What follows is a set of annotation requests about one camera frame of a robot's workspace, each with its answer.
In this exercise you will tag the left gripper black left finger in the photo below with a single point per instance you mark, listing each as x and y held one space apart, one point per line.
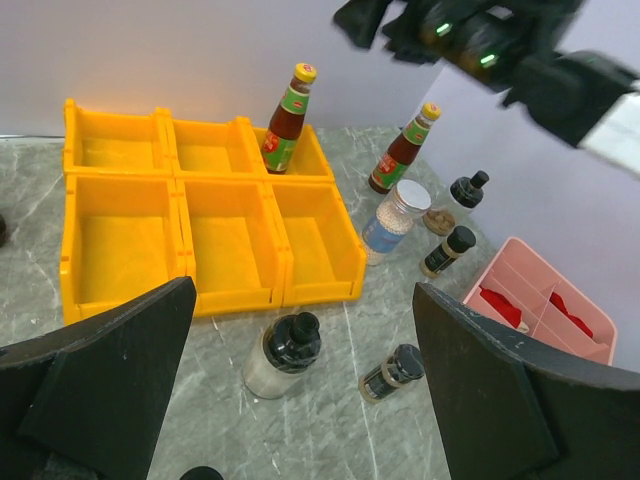
95 392

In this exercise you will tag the white powder bottle black cap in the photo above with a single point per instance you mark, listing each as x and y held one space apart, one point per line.
282 354

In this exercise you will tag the small black cap shaker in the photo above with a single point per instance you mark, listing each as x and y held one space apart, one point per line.
459 241
202 473
402 367

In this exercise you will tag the black cap bottle far right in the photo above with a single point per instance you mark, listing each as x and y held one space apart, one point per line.
467 192

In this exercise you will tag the yellow bin back left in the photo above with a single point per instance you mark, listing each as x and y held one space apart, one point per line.
99 143

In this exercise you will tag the pink divided organizer tray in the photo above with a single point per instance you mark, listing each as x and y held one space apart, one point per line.
527 280

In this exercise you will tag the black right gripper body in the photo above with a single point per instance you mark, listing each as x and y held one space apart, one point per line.
487 40

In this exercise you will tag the red santa toy front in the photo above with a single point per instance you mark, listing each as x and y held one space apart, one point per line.
572 318

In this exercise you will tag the white peppercorn jar silver lid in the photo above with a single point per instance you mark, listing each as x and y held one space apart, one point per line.
394 217

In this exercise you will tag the red lid sauce jar front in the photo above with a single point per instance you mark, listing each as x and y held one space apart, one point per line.
4 234

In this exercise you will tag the right small black cap shaker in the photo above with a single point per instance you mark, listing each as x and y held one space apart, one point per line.
402 367

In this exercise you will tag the chili sauce bottle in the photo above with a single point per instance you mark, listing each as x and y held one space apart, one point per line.
404 149
287 121

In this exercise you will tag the yellow bin front right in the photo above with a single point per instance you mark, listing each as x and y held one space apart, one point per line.
325 261

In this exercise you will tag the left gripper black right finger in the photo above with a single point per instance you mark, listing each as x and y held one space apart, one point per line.
512 407

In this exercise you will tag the left small black cap shaker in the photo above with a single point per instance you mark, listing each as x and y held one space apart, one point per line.
202 473

